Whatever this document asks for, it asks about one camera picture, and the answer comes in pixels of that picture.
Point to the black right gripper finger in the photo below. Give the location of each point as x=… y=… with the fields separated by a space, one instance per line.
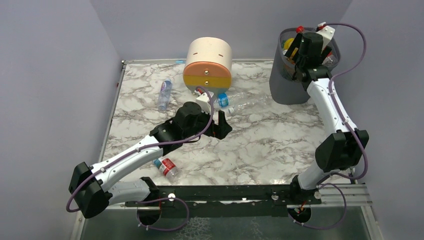
x=325 y=52
x=295 y=44

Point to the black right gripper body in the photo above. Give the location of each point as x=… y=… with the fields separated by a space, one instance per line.
x=296 y=56

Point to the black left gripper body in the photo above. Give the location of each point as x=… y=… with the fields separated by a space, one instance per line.
x=216 y=125

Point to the yellow juice bottle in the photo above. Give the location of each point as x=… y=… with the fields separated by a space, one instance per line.
x=286 y=45

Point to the clear bottle white blue cap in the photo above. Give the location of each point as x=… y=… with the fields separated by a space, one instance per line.
x=246 y=103

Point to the red cap bottle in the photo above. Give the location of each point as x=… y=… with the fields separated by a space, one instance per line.
x=330 y=60
x=300 y=29
x=167 y=168

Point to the clear bottle blue label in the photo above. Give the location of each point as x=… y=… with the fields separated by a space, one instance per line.
x=224 y=100

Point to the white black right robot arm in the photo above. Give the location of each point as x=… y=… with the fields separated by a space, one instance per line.
x=344 y=145

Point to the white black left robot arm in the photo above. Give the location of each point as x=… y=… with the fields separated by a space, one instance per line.
x=95 y=187

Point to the clear bottle purple label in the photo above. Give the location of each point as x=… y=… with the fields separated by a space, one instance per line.
x=164 y=95

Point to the cream pastel drawer cabinet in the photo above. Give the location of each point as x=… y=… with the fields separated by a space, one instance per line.
x=208 y=64

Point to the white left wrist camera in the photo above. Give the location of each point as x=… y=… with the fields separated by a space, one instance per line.
x=205 y=102

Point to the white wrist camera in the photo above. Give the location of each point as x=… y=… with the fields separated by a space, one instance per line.
x=327 y=33
x=205 y=102

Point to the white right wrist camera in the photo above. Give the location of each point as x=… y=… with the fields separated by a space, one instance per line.
x=327 y=33

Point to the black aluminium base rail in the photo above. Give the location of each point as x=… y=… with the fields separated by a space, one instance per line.
x=222 y=201

